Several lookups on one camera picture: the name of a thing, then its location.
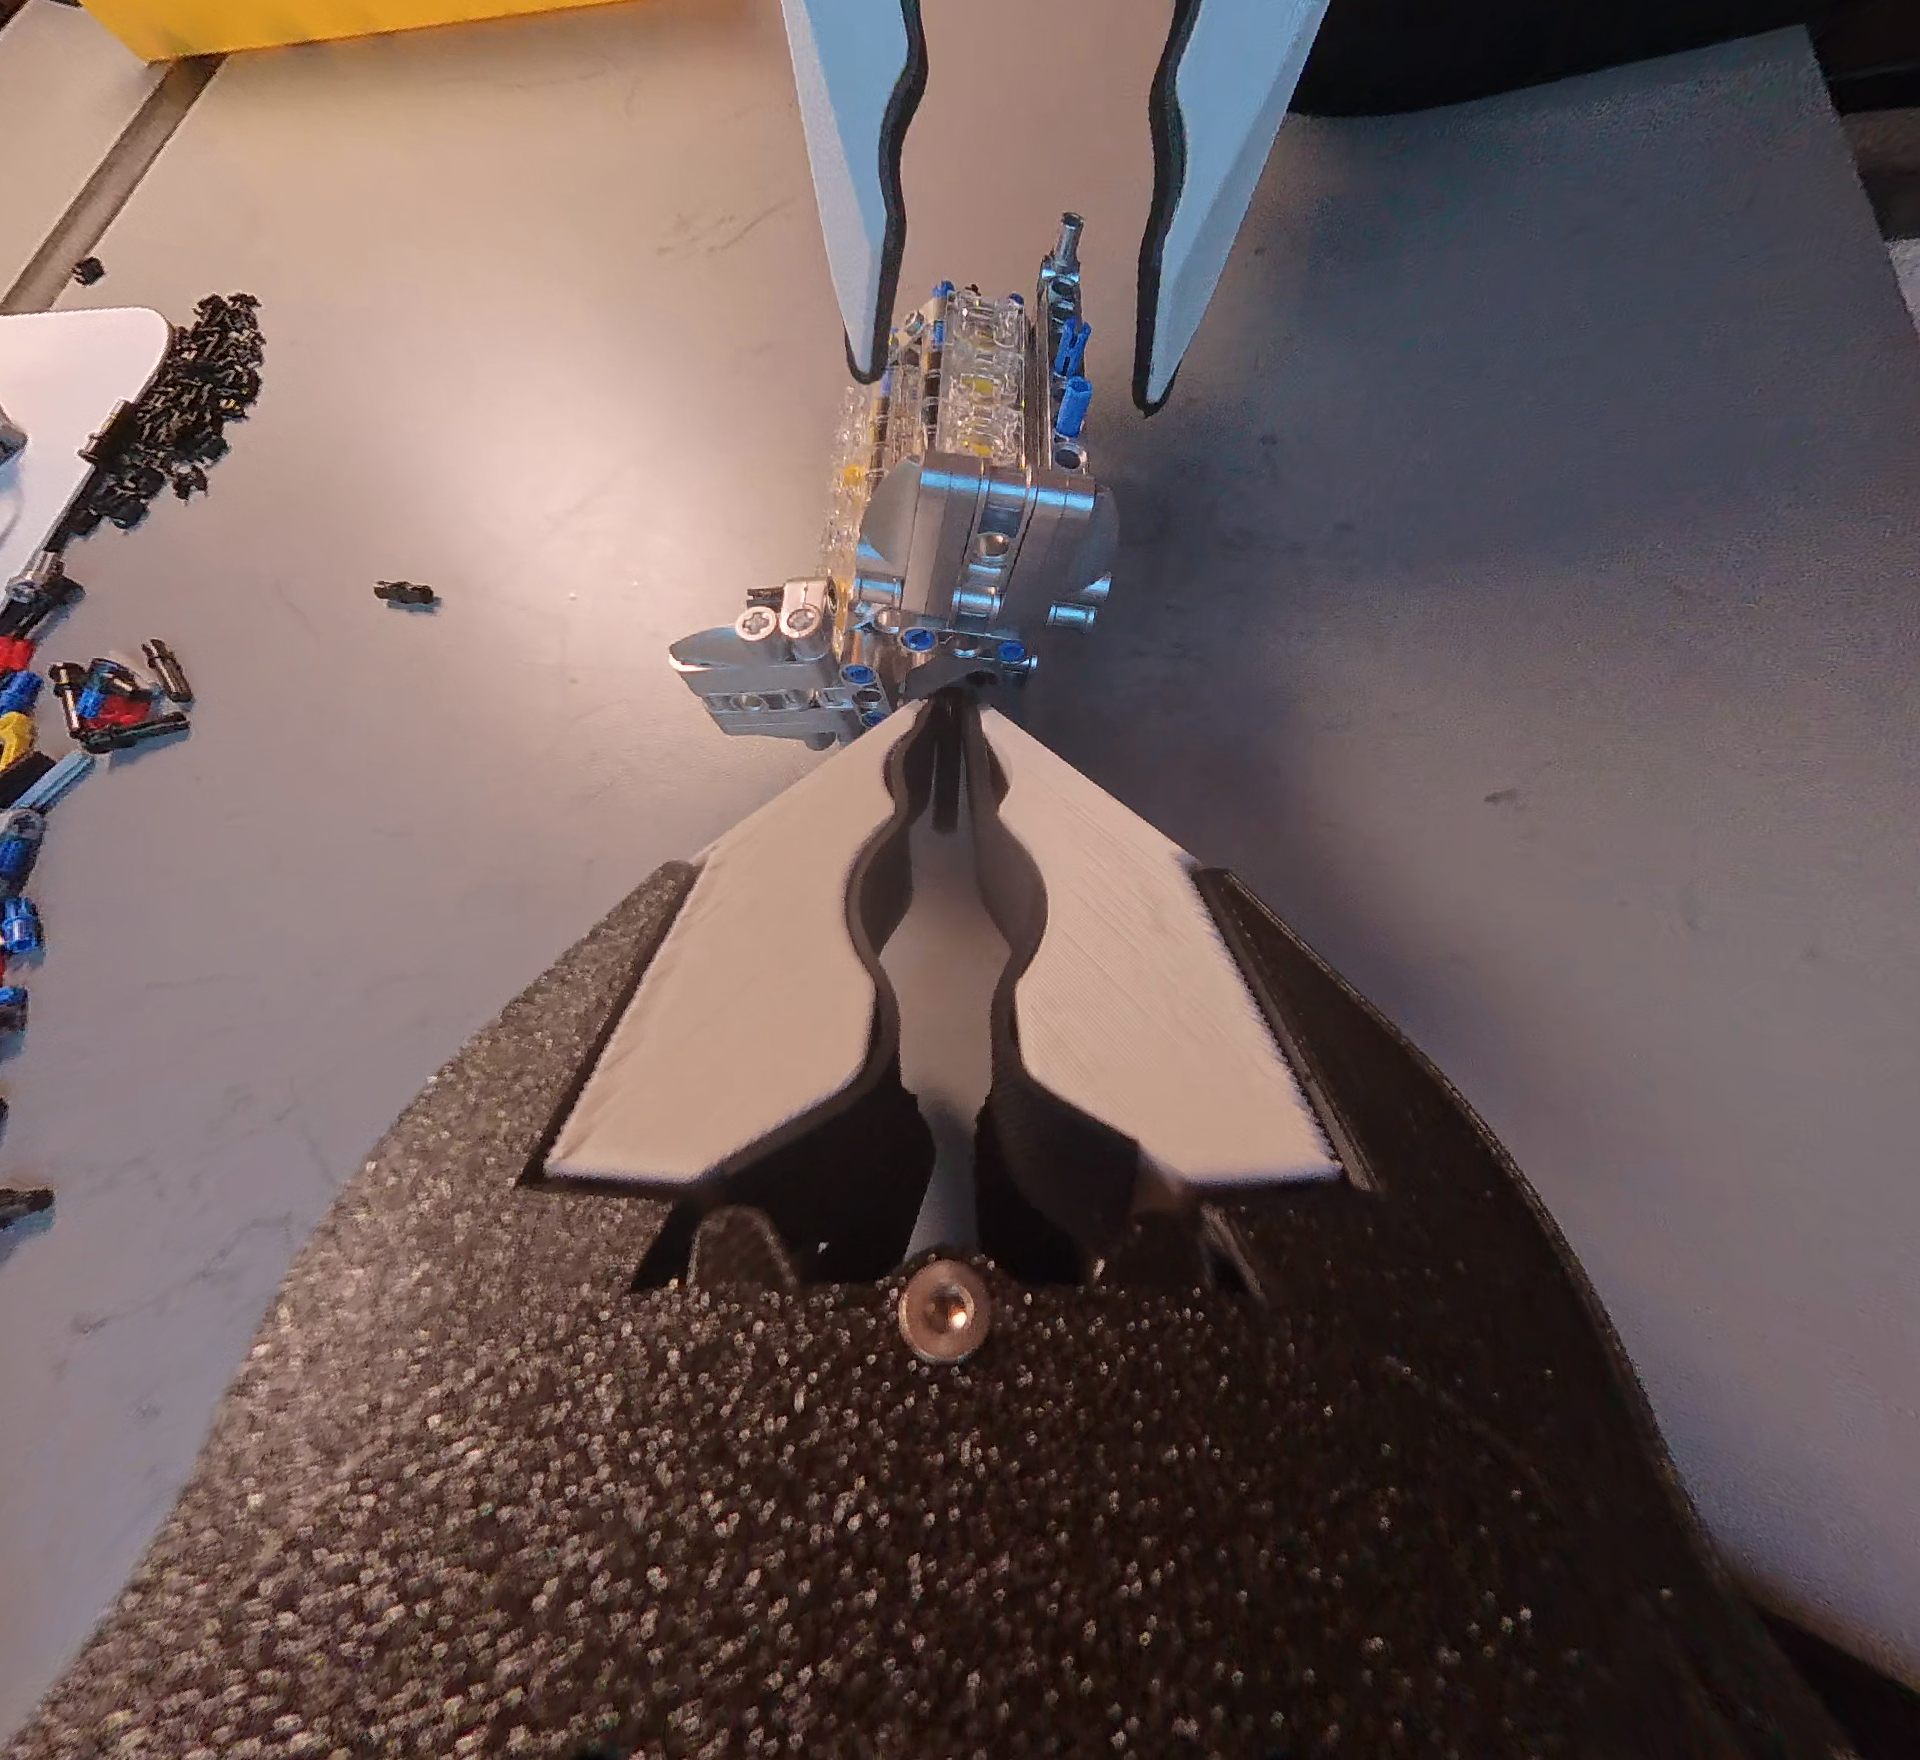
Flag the white document stand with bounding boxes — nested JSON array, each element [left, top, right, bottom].
[[0, 309, 174, 593]]

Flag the pile of black pins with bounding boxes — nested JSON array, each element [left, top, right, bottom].
[[82, 291, 268, 533]]

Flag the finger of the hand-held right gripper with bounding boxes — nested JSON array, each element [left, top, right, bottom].
[[768, 0, 968, 384], [1128, 0, 1337, 419]]

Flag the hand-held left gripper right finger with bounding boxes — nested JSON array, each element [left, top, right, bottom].
[[975, 707, 1343, 1192]]

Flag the grey beam with motor block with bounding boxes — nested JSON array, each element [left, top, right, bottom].
[[861, 211, 1122, 673]]

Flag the clear engine block yellow crankshaft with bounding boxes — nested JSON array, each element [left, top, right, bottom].
[[670, 277, 1053, 826]]

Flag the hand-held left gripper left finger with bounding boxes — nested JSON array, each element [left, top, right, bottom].
[[543, 707, 940, 1184]]

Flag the pile of mixed brick parts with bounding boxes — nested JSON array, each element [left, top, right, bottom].
[[0, 560, 198, 1230]]

